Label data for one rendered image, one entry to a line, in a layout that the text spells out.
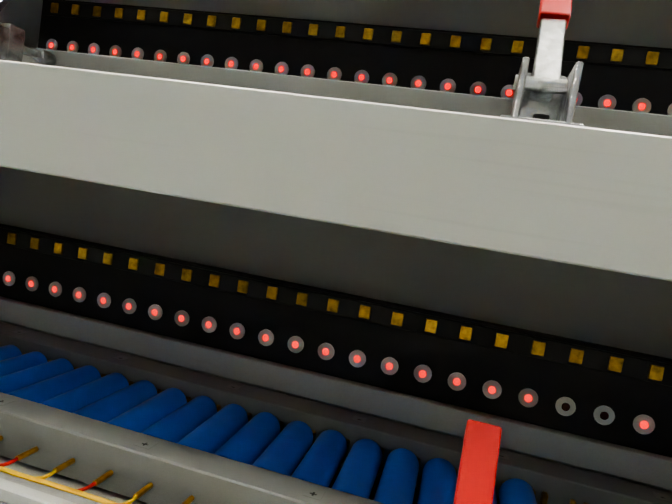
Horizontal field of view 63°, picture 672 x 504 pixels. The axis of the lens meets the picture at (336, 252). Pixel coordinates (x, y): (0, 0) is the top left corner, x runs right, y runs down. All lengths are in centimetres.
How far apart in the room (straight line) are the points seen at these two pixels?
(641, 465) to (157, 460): 25
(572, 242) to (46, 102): 21
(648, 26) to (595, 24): 4
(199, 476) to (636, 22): 41
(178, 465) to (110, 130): 15
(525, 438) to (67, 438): 24
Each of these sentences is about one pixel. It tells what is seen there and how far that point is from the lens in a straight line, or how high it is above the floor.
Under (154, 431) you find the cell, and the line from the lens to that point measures 31.
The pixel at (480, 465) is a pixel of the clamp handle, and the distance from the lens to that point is 21.
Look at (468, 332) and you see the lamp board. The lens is 34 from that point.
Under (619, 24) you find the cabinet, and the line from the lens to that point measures 48.
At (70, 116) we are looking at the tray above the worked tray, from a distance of 26.
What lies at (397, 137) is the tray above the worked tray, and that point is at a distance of 20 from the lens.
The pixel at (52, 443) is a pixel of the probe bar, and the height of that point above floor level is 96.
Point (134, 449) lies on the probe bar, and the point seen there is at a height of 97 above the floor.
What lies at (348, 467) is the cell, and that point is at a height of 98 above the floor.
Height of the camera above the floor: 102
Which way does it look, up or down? 12 degrees up
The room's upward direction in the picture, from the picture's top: 14 degrees clockwise
